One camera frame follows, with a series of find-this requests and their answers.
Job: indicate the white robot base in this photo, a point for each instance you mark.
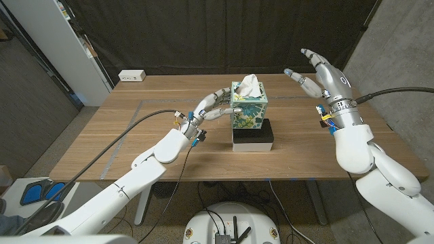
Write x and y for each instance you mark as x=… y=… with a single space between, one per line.
x=203 y=227

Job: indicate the white tissue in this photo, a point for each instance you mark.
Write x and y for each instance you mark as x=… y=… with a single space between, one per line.
x=250 y=86

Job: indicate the white power strip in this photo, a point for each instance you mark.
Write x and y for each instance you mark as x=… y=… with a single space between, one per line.
x=131 y=75

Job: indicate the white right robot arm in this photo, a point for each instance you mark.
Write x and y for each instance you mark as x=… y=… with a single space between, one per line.
x=352 y=149

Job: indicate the black foam block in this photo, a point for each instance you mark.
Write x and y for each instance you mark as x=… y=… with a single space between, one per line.
x=252 y=133

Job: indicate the grey table leg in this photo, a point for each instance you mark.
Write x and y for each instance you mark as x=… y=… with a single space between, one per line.
x=142 y=206
x=317 y=203

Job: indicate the blue jeans leg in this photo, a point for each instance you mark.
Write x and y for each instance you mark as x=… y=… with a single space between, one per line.
x=10 y=225

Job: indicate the teal floral tissue box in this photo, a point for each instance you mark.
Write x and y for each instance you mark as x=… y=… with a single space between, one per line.
x=251 y=113

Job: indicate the blue foot pedal unit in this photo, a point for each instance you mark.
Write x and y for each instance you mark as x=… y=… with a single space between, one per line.
x=32 y=194

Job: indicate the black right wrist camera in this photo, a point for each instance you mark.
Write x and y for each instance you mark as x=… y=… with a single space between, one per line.
x=325 y=123

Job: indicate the black backdrop curtain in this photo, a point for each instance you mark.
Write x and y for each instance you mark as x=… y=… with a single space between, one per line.
x=220 y=34

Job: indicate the black round disc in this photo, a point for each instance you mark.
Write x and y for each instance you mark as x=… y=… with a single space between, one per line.
x=162 y=189

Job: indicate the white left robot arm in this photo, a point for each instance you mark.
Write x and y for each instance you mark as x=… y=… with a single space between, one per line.
x=146 y=169

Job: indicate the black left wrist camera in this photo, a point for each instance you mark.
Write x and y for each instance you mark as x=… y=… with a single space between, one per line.
x=201 y=135

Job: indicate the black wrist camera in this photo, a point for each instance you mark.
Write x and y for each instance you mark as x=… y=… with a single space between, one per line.
x=201 y=135
x=325 y=123

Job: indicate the white floor platform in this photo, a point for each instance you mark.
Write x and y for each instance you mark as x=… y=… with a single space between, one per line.
x=13 y=189

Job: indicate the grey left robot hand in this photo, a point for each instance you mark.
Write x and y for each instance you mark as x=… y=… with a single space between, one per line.
x=203 y=112

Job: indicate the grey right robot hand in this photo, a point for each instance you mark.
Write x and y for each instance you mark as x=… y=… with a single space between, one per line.
x=334 y=84

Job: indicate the black leather shoe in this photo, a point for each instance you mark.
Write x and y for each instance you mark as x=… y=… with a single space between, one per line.
x=51 y=211

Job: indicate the white cabinet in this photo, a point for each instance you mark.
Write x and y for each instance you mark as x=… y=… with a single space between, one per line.
x=61 y=51

